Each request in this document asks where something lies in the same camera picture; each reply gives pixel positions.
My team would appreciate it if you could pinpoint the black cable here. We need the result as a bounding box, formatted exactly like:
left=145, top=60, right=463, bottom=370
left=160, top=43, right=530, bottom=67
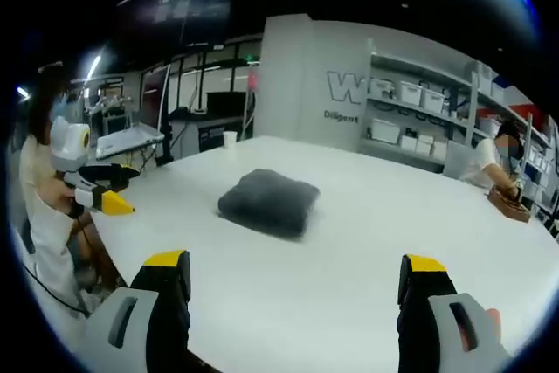
left=24, top=214, right=93, bottom=318

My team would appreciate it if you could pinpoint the brown wooden box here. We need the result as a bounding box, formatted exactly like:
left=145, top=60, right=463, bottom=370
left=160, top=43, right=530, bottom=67
left=487, top=186, right=532, bottom=224

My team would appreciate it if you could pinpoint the shelf of white bins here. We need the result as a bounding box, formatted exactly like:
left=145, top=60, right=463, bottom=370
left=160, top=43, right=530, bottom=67
left=370, top=79, right=503, bottom=158

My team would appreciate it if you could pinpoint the person's body in white shirt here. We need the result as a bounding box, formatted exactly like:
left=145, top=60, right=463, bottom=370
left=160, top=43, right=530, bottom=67
left=11, top=62, right=95, bottom=318

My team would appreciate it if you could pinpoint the grey shelving unit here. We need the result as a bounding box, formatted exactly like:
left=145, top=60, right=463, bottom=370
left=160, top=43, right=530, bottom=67
left=359, top=50, right=558, bottom=217

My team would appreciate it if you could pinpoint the red standing board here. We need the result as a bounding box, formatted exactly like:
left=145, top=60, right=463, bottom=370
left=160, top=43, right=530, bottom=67
left=140, top=64, right=172, bottom=130

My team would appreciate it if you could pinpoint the white side table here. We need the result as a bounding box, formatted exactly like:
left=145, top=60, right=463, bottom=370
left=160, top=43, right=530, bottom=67
left=94, top=122, right=166, bottom=161

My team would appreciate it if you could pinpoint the dark grey towel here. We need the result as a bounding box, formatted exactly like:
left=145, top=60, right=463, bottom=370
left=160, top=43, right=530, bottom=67
left=217, top=168, right=321, bottom=244

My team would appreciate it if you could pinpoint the black monitor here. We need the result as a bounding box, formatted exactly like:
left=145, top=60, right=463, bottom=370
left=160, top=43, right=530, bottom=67
left=205, top=90, right=248, bottom=119

